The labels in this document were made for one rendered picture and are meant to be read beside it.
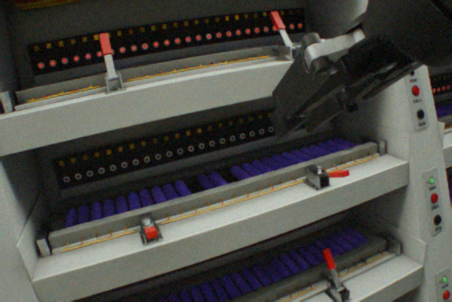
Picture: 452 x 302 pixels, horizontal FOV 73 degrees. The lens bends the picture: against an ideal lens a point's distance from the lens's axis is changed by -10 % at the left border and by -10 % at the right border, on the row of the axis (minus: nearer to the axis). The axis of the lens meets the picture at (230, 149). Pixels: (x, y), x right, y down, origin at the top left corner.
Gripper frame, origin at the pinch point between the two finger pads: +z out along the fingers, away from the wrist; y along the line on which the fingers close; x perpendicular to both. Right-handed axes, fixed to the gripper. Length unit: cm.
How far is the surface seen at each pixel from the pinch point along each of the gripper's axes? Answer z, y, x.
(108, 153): 28.1, 20.8, -8.4
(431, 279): 21.9, -28.6, 31.3
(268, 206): 16.7, 0.5, 7.9
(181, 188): 24.5, 10.8, 1.0
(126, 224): 19.8, 20.4, 4.6
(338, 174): 10.6, -8.5, 6.8
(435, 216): 18.5, -31.5, 19.8
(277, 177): 19.5, -3.5, 4.0
